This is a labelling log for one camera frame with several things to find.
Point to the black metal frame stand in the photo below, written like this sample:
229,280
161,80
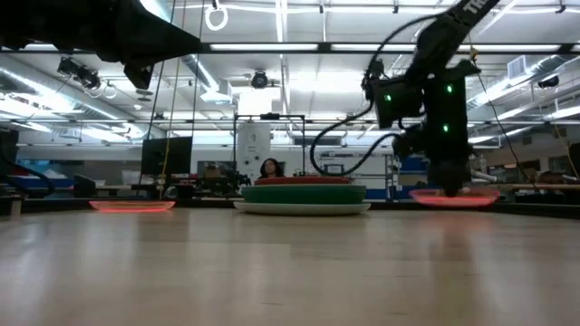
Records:
270,116

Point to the dark green plastic plate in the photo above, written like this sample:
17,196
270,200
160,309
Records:
303,199

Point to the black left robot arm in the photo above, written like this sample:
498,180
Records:
90,27

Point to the person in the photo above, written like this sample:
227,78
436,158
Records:
271,168

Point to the black monitor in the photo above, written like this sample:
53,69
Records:
165,156

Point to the white cylindrical tank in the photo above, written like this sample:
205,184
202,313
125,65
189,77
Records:
254,145

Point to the black overhead frame bar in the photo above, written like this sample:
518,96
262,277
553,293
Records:
324,47

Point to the black ceiling track light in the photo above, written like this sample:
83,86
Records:
77,70

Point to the white ceiling vent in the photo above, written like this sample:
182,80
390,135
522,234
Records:
516,67

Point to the round black ceiling fixture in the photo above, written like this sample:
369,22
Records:
259,80

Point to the small translucent orange plate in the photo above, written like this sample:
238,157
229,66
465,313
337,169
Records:
131,206
480,198

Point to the small black box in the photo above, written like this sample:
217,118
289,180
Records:
84,185

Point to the black aluminium table frame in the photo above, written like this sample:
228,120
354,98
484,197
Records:
204,204

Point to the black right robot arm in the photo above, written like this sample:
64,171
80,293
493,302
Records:
446,104

